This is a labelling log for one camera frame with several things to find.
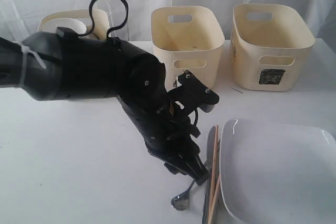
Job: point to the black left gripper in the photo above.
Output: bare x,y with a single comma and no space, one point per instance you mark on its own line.
168,138

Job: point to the wooden chopstick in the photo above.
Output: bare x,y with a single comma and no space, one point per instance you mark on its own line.
212,188
213,204

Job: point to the stainless steel spoon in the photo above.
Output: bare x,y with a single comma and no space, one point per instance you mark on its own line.
181,202

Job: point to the cream bin with triangle mark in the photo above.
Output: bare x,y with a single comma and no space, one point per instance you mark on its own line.
187,38

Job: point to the white plastic bowl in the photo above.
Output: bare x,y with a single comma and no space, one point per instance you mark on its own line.
74,24

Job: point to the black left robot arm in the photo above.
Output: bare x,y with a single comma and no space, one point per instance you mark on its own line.
66,66

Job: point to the stainless steel fork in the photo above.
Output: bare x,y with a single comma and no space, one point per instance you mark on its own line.
221,209

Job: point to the white square plate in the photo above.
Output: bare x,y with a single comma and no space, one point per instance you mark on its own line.
277,173

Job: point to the cream bin with square mark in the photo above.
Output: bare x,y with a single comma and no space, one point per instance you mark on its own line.
270,44

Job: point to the cream bin with circle mark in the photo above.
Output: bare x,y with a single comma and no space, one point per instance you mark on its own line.
100,19

